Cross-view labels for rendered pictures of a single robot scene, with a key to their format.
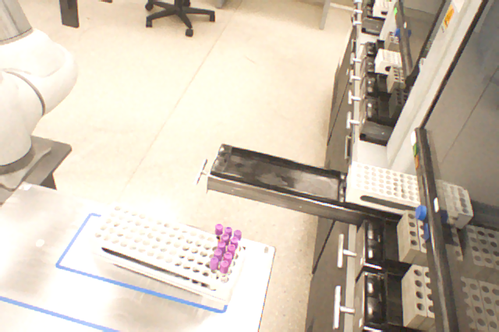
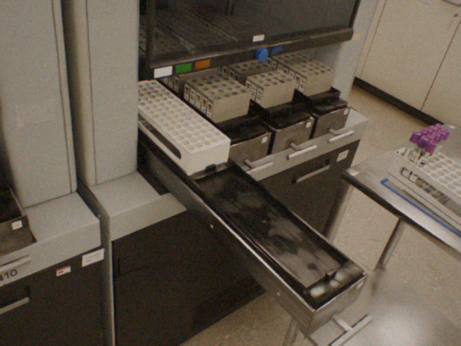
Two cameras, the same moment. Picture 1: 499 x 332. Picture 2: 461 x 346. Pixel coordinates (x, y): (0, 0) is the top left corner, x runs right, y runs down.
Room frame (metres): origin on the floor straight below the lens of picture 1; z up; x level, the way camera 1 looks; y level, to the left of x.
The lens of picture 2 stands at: (1.31, 0.21, 1.34)
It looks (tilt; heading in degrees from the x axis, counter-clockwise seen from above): 37 degrees down; 219
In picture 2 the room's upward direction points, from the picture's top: 10 degrees clockwise
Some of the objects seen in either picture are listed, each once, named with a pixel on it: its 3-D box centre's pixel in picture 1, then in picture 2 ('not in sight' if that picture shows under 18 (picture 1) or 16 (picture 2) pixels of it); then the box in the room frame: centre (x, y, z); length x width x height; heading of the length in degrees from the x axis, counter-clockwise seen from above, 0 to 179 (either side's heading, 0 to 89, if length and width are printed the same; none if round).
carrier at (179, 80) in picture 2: not in sight; (195, 81); (0.60, -0.52, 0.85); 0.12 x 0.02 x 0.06; 174
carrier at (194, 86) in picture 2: not in sight; (211, 93); (0.61, -0.45, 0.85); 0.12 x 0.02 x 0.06; 174
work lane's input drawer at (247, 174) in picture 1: (330, 194); (217, 190); (0.78, -0.24, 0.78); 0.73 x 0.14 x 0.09; 84
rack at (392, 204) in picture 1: (405, 196); (169, 124); (0.76, -0.41, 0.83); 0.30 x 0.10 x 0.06; 84
